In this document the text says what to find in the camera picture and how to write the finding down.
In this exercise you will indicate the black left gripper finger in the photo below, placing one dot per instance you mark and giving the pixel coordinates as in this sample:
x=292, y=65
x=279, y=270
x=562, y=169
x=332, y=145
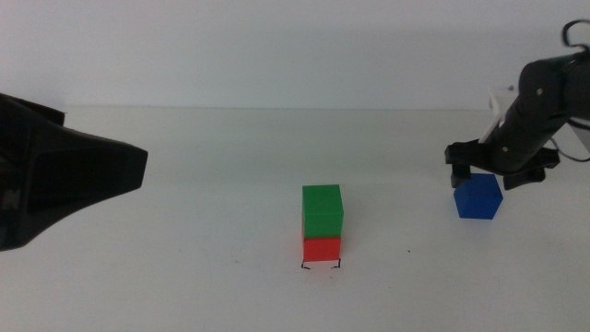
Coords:
x=37, y=113
x=83, y=175

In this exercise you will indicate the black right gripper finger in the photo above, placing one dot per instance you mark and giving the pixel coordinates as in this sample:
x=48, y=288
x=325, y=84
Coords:
x=461, y=177
x=523, y=181

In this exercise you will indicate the blue cube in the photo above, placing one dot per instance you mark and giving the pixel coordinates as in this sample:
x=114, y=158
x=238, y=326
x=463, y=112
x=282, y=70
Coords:
x=479, y=198

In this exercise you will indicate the green cube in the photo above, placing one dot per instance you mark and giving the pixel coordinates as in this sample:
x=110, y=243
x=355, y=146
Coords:
x=322, y=212

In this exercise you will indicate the red cube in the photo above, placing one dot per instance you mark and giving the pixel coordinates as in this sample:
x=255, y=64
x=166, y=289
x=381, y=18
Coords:
x=322, y=250

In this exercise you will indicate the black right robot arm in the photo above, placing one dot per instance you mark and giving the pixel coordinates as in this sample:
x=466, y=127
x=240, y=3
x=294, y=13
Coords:
x=553, y=83

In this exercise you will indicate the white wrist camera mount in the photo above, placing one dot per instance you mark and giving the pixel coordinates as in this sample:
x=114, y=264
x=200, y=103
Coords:
x=497, y=108

